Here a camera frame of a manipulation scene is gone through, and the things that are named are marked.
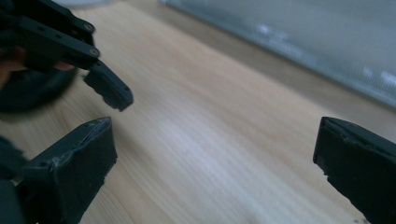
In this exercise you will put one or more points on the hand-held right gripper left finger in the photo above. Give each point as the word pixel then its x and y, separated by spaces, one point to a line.
pixel 71 168

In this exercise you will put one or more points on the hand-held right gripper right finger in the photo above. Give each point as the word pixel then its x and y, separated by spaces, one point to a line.
pixel 358 168

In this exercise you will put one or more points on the black slipper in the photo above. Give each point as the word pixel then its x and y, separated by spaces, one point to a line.
pixel 31 91

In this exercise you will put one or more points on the metal shoe rack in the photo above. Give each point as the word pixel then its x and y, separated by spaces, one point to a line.
pixel 311 31

